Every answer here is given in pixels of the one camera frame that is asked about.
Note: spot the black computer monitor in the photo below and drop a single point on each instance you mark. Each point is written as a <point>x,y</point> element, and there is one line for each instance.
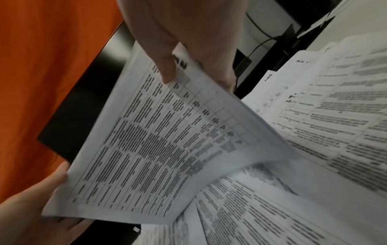
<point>81,100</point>

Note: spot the printed paper bundle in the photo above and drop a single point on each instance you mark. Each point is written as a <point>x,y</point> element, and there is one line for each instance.
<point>145,143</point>

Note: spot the person's right hand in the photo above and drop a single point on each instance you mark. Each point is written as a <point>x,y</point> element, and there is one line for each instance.
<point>187,24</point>

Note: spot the pile of printed papers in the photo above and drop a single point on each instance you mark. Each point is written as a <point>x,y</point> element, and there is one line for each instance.
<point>332,119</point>

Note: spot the person's left hand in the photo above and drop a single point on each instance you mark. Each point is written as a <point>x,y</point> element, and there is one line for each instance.
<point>27,220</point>

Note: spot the red-orange cloth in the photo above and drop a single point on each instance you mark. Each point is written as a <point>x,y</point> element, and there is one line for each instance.
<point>45,71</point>

